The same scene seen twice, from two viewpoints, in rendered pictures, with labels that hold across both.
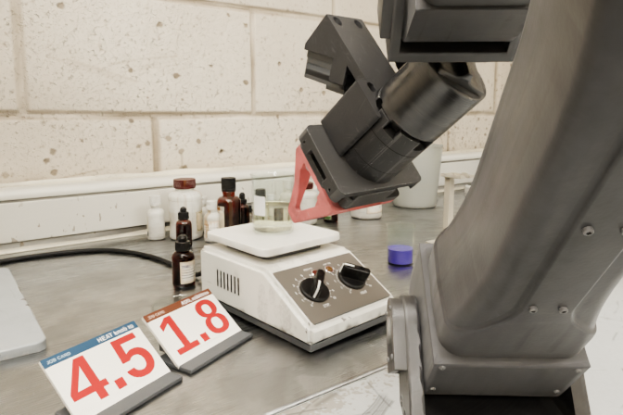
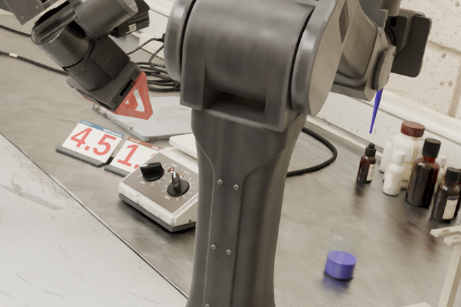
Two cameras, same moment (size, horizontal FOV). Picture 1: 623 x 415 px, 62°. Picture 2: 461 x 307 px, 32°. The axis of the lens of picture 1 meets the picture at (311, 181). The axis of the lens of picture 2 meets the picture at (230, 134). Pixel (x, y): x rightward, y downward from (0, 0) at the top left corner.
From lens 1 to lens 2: 1.22 m
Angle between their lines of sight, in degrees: 84
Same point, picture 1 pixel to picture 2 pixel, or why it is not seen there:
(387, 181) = (86, 89)
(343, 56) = not seen: hidden behind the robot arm
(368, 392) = (67, 206)
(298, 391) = (75, 190)
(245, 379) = (94, 179)
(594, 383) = (48, 277)
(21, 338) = (147, 131)
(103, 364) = (92, 138)
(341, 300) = (151, 188)
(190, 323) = (140, 156)
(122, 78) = (448, 11)
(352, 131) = not seen: hidden behind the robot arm
